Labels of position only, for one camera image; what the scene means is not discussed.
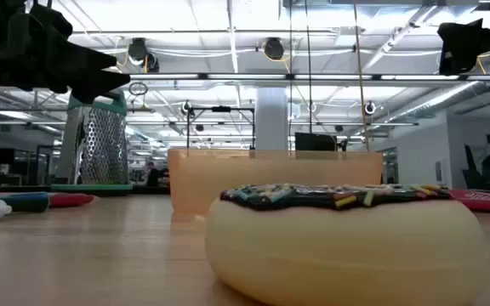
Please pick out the black computer monitor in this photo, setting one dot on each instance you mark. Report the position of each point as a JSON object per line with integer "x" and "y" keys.
{"x": 315, "y": 142}

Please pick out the teal metal box grater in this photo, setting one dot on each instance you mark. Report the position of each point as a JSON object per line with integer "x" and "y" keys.
{"x": 104, "y": 144}

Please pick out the person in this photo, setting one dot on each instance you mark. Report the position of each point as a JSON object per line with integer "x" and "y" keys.
{"x": 152, "y": 176}

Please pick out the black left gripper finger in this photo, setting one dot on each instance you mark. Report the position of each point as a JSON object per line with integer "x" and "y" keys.
{"x": 85, "y": 57}
{"x": 96, "y": 85}

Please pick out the chocolate sprinkle toy donut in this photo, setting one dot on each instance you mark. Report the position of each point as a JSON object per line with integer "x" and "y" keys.
{"x": 347, "y": 255}

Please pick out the red popcorn bag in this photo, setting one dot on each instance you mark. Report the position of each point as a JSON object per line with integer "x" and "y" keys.
{"x": 70, "y": 200}
{"x": 487, "y": 202}

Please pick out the black metal stand frame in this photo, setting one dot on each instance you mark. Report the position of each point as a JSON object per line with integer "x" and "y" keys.
{"x": 188, "y": 127}

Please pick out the orange translucent plastic bin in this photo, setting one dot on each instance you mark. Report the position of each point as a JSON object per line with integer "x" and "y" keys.
{"x": 202, "y": 178}

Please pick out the black round ceiling fixture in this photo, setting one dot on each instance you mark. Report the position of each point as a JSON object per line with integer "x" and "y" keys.
{"x": 138, "y": 49}
{"x": 274, "y": 49}

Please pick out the blue small dropper bottle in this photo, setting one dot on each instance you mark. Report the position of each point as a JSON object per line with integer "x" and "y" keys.
{"x": 28, "y": 203}

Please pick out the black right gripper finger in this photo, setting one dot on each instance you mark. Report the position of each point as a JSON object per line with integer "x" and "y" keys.
{"x": 453, "y": 59}
{"x": 462, "y": 36}

